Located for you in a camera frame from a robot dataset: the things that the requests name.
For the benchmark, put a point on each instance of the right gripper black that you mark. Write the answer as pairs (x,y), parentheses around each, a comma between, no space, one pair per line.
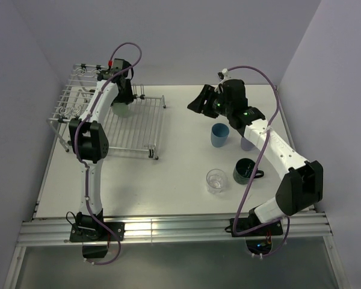
(207,93)

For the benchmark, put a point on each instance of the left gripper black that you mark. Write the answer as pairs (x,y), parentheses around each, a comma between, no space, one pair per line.
(127,97)

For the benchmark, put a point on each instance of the light green cup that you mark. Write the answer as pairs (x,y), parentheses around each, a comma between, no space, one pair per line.
(121,110)

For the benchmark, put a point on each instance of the blue cup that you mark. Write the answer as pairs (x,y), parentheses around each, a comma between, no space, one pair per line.
(219,134)

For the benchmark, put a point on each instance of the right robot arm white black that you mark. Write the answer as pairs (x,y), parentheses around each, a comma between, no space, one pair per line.
(301,180)

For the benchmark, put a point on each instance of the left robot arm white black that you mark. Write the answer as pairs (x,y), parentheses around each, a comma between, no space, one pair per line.
(113,93)

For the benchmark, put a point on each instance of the purple cup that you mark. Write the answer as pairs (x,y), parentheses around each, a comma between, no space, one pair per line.
(246,145)

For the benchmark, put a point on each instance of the clear glass cup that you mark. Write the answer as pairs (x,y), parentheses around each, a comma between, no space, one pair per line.
(216,181)

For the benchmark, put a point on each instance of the dark green mug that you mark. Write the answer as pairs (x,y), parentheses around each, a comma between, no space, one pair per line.
(243,170)

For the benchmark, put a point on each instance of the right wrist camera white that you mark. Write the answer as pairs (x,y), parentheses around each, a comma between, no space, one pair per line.
(223,76)

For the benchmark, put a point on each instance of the silver wire dish rack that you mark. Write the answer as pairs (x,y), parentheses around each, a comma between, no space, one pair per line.
(132,132)

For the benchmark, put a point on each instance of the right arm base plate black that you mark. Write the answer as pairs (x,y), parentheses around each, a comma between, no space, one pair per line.
(258,229)

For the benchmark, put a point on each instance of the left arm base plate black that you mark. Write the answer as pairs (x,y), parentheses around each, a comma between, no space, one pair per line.
(79,234)

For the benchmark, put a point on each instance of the aluminium rail frame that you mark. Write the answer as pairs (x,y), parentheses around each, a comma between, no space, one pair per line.
(174,228)

